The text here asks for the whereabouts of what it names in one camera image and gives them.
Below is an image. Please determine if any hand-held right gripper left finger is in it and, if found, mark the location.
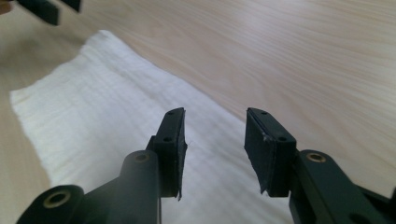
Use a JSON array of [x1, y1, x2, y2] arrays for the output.
[[146, 106, 188, 201]]

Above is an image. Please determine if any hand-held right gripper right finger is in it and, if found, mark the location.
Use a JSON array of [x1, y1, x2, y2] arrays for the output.
[[244, 106, 297, 198]]

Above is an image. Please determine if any white towel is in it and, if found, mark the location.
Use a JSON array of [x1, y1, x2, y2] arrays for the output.
[[8, 29, 294, 224]]

